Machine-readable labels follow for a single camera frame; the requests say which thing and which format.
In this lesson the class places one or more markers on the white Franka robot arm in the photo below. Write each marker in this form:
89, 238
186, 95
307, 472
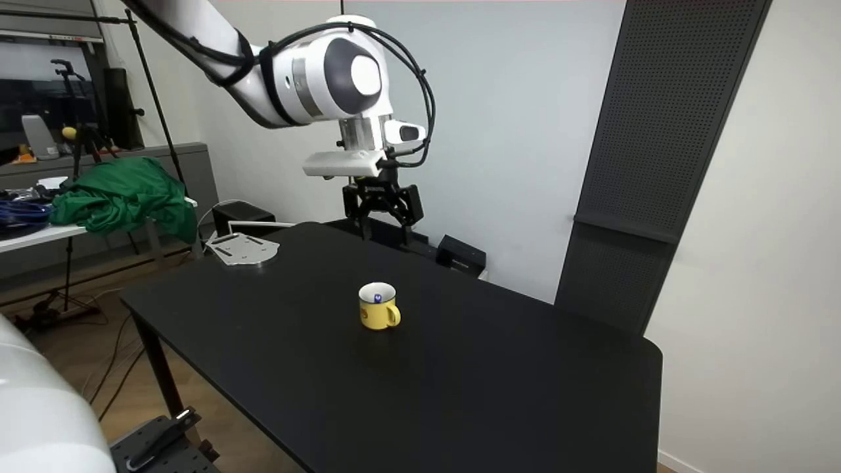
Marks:
304, 81

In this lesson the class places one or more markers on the green cloth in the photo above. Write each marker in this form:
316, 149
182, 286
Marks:
122, 198

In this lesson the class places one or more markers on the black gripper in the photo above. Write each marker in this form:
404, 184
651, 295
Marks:
383, 196

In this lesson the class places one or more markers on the black table leg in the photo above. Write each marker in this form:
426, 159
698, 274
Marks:
162, 363

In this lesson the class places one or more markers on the yellow enamel mug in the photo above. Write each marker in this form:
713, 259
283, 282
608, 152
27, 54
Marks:
376, 311

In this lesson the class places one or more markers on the small black box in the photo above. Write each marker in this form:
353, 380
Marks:
462, 254

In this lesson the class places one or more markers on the dark perforated wall panel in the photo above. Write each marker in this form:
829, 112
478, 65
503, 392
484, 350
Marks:
648, 167

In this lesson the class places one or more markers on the white paper sheets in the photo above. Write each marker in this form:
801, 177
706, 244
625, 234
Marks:
242, 249

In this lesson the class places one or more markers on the black tripod with camera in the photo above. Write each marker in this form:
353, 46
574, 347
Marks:
77, 132

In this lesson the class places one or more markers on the light grey partition board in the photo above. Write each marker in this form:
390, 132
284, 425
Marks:
509, 149

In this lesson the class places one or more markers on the blue pen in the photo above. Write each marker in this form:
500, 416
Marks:
376, 297

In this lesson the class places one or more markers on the black slanted pole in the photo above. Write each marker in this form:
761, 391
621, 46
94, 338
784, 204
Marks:
160, 95

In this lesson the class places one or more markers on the black box with white stripe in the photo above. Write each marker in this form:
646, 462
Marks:
242, 216

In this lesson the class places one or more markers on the white side table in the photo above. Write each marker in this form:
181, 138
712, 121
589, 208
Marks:
36, 238

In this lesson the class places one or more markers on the blue cloth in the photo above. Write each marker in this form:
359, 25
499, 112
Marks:
20, 213

